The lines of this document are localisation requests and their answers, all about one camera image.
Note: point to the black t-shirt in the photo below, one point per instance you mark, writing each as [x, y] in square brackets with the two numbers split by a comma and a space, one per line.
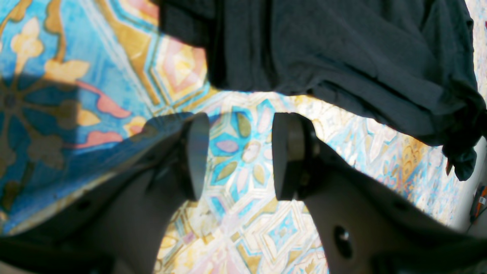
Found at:
[408, 64]

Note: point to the patterned tablecloth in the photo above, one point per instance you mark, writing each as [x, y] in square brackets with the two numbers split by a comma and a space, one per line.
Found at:
[87, 84]

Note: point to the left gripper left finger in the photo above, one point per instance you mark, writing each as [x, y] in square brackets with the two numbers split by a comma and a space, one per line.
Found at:
[118, 227]

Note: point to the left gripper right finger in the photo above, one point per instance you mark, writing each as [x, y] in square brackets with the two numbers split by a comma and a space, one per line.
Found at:
[364, 227]

